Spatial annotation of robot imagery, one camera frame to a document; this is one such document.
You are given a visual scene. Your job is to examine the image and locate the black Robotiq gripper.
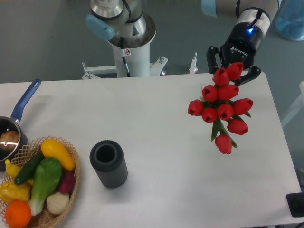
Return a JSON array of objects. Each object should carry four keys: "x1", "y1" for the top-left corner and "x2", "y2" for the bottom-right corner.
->
[{"x1": 206, "y1": 7, "x2": 271, "y2": 86}]

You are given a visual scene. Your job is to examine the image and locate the red tulip bouquet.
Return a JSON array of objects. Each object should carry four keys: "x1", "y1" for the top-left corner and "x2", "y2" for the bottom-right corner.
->
[{"x1": 188, "y1": 62, "x2": 254, "y2": 154}]

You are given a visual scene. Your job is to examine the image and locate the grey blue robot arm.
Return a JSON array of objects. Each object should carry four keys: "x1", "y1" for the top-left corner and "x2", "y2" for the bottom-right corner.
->
[{"x1": 85, "y1": 0, "x2": 281, "y2": 86}]

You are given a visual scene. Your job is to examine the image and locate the blue transparent container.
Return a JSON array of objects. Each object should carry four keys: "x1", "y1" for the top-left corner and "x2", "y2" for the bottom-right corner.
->
[{"x1": 275, "y1": 0, "x2": 304, "y2": 41}]

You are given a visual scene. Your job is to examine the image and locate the black device at edge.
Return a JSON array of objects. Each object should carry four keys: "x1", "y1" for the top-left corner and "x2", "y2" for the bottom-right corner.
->
[{"x1": 286, "y1": 192, "x2": 304, "y2": 218}]

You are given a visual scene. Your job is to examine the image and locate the dark grey ribbed vase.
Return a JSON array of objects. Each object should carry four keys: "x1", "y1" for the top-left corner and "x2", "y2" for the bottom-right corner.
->
[{"x1": 89, "y1": 140, "x2": 128, "y2": 188}]

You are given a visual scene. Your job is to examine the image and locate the purple red radish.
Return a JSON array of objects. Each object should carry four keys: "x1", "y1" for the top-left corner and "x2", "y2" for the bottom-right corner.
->
[{"x1": 58, "y1": 171, "x2": 76, "y2": 194}]

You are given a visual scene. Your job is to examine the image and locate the yellow squash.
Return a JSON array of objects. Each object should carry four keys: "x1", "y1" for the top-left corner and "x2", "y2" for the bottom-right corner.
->
[{"x1": 41, "y1": 139, "x2": 76, "y2": 171}]

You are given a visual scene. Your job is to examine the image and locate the green bok choy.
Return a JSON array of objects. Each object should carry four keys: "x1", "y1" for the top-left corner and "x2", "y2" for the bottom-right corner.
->
[{"x1": 28, "y1": 157, "x2": 63, "y2": 216}]

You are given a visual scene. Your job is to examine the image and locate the woven wicker basket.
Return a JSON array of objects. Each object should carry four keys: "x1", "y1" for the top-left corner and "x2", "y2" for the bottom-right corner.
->
[{"x1": 0, "y1": 135, "x2": 81, "y2": 228}]

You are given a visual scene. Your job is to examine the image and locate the white garlic bulb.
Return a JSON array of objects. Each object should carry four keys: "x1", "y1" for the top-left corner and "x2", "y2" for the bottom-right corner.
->
[{"x1": 46, "y1": 192, "x2": 69, "y2": 215}]

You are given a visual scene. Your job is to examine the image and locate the dark green cucumber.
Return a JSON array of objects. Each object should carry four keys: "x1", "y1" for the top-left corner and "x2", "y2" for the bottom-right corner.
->
[{"x1": 14, "y1": 150, "x2": 45, "y2": 185}]

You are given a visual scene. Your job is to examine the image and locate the brown bread in pan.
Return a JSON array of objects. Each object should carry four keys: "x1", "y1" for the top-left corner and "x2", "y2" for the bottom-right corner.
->
[{"x1": 0, "y1": 131, "x2": 19, "y2": 151}]

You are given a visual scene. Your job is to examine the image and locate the small yellow banana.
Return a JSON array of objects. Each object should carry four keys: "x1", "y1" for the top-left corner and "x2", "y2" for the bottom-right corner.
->
[{"x1": 4, "y1": 159, "x2": 34, "y2": 187}]

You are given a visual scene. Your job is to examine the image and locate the yellow bell pepper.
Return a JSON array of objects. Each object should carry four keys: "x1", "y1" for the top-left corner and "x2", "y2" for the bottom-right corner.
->
[{"x1": 0, "y1": 181, "x2": 31, "y2": 204}]

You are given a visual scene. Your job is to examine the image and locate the orange fruit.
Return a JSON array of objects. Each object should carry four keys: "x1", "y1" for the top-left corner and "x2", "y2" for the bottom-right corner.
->
[{"x1": 5, "y1": 200, "x2": 32, "y2": 228}]

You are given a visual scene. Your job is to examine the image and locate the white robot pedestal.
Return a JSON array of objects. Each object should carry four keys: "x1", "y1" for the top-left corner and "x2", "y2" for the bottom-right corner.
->
[{"x1": 82, "y1": 13, "x2": 168, "y2": 79}]

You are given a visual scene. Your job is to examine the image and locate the black cable on pedestal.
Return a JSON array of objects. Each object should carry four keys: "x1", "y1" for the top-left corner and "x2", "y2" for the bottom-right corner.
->
[{"x1": 119, "y1": 37, "x2": 132, "y2": 77}]

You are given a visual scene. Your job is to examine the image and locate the blue handled saucepan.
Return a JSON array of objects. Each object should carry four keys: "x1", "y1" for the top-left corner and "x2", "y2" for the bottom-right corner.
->
[{"x1": 0, "y1": 79, "x2": 41, "y2": 171}]

